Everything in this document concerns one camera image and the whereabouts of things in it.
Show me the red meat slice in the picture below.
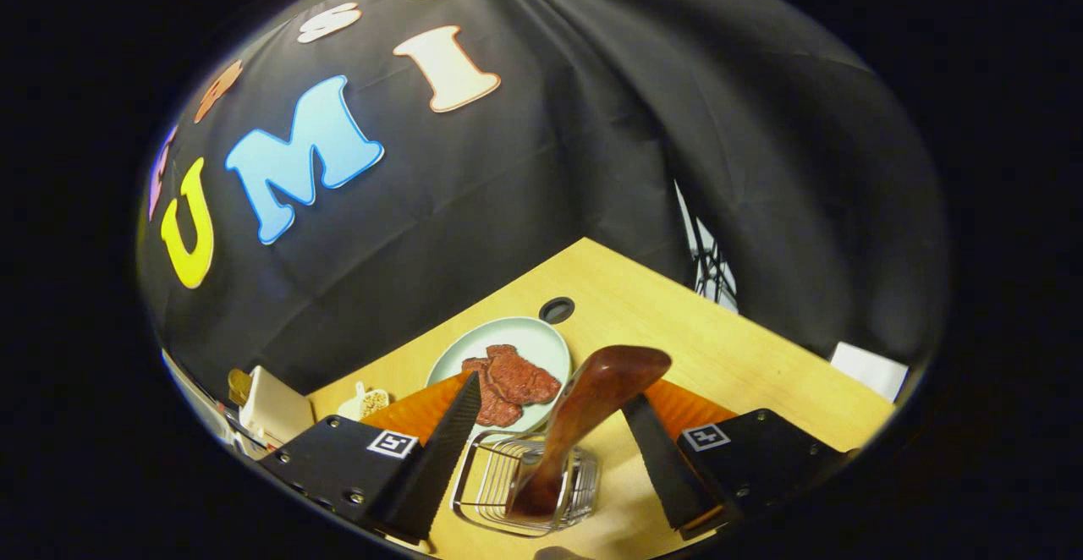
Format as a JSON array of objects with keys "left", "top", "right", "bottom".
[
  {"left": 461, "top": 357, "right": 525, "bottom": 428},
  {"left": 485, "top": 343, "right": 563, "bottom": 405}
]

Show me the black backdrop cloth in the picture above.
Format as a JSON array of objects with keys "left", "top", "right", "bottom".
[{"left": 135, "top": 0, "right": 948, "bottom": 400}]

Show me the white divided grain dish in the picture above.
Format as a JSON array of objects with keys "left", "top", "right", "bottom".
[{"left": 338, "top": 382, "right": 391, "bottom": 422}]

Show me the pale green plate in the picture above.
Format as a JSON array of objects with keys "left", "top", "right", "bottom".
[{"left": 426, "top": 316, "right": 573, "bottom": 442}]

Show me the white toaster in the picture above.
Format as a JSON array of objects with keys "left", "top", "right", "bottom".
[{"left": 239, "top": 365, "right": 316, "bottom": 453}]

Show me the metal wire chopstick holder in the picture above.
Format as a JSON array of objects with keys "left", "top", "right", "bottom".
[{"left": 451, "top": 431, "right": 602, "bottom": 537}]

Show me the white box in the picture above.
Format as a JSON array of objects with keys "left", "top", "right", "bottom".
[{"left": 829, "top": 342, "right": 910, "bottom": 403}]

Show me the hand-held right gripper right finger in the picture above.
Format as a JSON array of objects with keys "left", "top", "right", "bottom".
[{"left": 622, "top": 380, "right": 852, "bottom": 541}]

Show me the dark metal frame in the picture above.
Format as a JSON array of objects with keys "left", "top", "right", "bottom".
[{"left": 674, "top": 181, "right": 739, "bottom": 314}]

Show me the brown wooden spoon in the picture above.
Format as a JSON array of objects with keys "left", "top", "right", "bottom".
[{"left": 508, "top": 344, "right": 673, "bottom": 519}]

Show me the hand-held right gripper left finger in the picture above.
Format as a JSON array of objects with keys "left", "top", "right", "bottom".
[{"left": 258, "top": 371, "right": 484, "bottom": 544}]

